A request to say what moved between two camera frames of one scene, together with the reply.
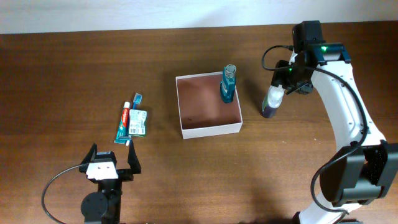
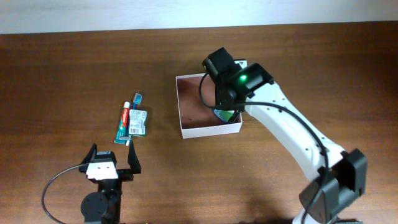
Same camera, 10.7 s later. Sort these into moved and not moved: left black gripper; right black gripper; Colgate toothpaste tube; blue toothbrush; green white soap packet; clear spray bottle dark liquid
Moved: right black gripper; clear spray bottle dark liquid
Not moved: Colgate toothpaste tube; green white soap packet; blue toothbrush; left black gripper
